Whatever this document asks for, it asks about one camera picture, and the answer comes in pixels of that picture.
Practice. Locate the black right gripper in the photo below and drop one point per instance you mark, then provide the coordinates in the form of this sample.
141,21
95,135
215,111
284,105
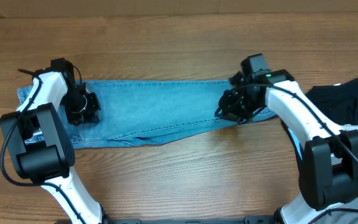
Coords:
228,112

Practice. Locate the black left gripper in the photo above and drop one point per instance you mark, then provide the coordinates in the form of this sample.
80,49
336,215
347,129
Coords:
90,116

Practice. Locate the light blue denim jeans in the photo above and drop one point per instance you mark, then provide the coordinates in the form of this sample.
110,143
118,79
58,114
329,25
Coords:
137,113

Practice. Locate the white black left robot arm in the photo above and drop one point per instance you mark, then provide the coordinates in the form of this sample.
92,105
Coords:
37,151

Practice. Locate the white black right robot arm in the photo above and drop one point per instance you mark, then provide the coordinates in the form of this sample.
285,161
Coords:
327,155

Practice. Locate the black garment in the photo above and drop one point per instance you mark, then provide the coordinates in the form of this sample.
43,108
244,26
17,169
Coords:
338,102

